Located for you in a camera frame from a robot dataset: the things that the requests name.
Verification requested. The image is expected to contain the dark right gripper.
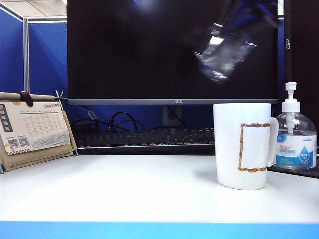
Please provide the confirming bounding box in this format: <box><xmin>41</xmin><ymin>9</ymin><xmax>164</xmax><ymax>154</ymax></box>
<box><xmin>219</xmin><ymin>0</ymin><xmax>284</xmax><ymax>38</ymax></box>

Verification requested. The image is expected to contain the transparent faceted plastic cup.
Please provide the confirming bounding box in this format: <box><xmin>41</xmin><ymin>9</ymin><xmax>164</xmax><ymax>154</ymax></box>
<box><xmin>193</xmin><ymin>21</ymin><xmax>261</xmax><ymax>85</ymax></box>

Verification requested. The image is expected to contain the white ceramic cup brown frame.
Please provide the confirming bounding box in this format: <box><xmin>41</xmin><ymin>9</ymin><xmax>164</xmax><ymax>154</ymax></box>
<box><xmin>213</xmin><ymin>103</ymin><xmax>279</xmax><ymax>190</ymax></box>

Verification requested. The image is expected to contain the black HSD monitor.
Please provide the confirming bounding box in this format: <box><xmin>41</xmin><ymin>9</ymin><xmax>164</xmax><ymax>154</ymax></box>
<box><xmin>283</xmin><ymin>0</ymin><xmax>319</xmax><ymax>150</ymax></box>

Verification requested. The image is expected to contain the black AOC monitor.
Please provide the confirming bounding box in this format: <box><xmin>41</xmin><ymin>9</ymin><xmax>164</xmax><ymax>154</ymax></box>
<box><xmin>66</xmin><ymin>0</ymin><xmax>279</xmax><ymax>106</ymax></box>

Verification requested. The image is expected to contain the grey monitor stand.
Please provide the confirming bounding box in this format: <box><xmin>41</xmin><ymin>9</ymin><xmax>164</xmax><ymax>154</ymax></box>
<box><xmin>163</xmin><ymin>105</ymin><xmax>182</xmax><ymax>128</ymax></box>

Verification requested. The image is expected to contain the clear hand sanitizer pump bottle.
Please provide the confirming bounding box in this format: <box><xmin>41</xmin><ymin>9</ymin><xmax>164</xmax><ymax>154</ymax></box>
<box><xmin>273</xmin><ymin>82</ymin><xmax>318</xmax><ymax>171</ymax></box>

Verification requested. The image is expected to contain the black keyboard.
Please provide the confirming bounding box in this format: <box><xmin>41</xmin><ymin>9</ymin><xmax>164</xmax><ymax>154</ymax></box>
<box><xmin>74</xmin><ymin>127</ymin><xmax>215</xmax><ymax>155</ymax></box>

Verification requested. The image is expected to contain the black mouse pad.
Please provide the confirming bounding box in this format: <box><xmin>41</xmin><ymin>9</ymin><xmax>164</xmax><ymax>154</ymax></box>
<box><xmin>268</xmin><ymin>164</ymin><xmax>319</xmax><ymax>179</ymax></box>

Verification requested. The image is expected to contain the kraft paper desk calendar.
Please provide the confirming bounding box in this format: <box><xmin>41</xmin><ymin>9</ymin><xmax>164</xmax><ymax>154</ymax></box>
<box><xmin>0</xmin><ymin>91</ymin><xmax>75</xmax><ymax>172</ymax></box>

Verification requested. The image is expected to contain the black looped cable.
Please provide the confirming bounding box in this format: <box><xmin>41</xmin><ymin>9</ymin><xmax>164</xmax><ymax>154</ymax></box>
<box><xmin>108</xmin><ymin>112</ymin><xmax>147</xmax><ymax>132</ymax></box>

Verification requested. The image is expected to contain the black cable with ferrite bead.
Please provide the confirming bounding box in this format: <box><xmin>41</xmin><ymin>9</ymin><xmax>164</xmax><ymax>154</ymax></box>
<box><xmin>72</xmin><ymin>106</ymin><xmax>100</xmax><ymax>125</ymax></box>

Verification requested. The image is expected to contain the grey partition post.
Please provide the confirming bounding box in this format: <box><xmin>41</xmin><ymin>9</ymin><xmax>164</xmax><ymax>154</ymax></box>
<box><xmin>22</xmin><ymin>17</ymin><xmax>30</xmax><ymax>93</ymax></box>

